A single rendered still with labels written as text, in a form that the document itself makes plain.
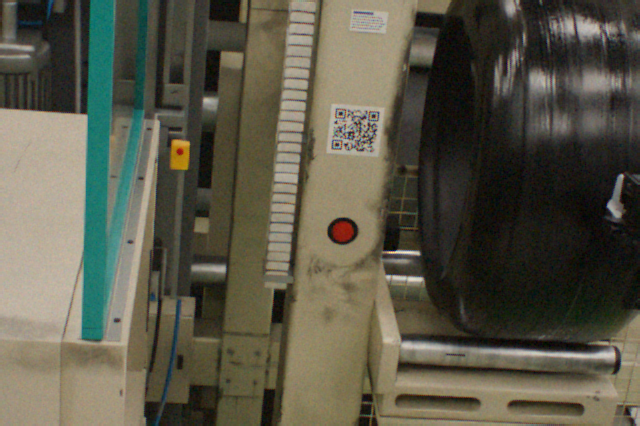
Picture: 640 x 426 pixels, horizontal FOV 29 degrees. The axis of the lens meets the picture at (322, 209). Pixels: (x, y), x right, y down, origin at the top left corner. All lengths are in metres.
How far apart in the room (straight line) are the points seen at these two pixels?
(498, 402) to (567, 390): 0.11
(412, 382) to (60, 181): 0.68
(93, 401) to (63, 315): 0.08
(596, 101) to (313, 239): 0.46
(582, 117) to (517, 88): 0.09
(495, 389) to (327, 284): 0.29
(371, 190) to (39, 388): 0.79
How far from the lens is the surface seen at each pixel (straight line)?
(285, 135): 1.74
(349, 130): 1.73
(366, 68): 1.71
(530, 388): 1.87
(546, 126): 1.61
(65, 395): 1.12
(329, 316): 1.87
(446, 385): 1.84
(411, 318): 2.12
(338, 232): 1.79
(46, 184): 1.38
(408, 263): 2.07
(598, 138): 1.63
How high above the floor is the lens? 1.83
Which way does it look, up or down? 25 degrees down
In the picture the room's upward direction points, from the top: 7 degrees clockwise
